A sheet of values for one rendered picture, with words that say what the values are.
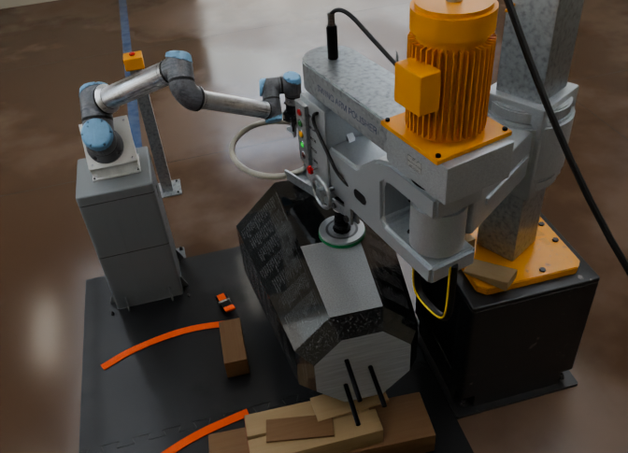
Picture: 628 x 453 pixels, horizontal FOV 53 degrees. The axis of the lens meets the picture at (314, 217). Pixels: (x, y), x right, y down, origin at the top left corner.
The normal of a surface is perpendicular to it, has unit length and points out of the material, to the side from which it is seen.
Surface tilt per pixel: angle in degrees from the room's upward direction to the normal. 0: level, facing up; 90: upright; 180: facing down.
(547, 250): 0
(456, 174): 90
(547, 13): 90
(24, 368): 0
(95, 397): 0
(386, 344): 90
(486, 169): 90
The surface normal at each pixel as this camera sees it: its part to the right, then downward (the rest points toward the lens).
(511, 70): -0.71, 0.47
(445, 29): -0.36, 0.60
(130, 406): -0.07, -0.78
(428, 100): 0.49, 0.52
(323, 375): 0.22, 0.60
